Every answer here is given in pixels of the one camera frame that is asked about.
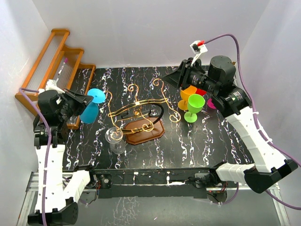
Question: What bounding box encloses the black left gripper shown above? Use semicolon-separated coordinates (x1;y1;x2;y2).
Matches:
58;88;93;121

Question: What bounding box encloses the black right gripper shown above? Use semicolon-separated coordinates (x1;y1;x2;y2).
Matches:
162;58;219;95

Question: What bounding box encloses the blue plastic wine glass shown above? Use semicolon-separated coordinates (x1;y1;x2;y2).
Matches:
79;88;106;124

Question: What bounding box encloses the red plastic wine glass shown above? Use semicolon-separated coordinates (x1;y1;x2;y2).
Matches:
196;89;207;96

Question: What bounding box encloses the green plastic wine glass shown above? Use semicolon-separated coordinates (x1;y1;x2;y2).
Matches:
184;94;206;123

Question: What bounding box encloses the orange yellow plastic wine glass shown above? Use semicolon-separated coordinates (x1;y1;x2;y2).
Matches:
178;86;197;111

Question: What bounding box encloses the pink plastic wine glass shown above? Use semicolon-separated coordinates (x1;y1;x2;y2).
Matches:
207;98;216;109

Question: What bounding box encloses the clear glass wine glass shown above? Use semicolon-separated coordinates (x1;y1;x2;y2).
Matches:
105;127;126;154

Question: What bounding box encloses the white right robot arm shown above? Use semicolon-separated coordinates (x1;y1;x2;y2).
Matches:
162;56;298;194

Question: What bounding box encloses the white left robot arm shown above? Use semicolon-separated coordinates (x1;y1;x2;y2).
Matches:
27;89;97;226

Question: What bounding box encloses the orange wooden shelf rack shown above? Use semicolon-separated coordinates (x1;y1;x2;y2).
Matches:
15;28;96;130

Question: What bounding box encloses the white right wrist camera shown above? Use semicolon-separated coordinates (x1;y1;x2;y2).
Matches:
190;40;208;65

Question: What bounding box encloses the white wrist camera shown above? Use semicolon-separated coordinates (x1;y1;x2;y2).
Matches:
38;80;65;94
190;40;208;65

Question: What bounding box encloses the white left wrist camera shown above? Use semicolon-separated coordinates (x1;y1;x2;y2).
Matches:
38;80;65;94

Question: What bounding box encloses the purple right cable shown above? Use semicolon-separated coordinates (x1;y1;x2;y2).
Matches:
204;33;301;210

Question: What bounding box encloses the purple cable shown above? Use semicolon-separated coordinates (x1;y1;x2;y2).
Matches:
19;87;51;226
204;33;301;210

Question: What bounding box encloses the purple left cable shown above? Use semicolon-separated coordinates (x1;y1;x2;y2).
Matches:
19;87;51;226

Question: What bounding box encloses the gold wire wine glass rack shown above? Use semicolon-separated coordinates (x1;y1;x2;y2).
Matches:
106;78;181;145

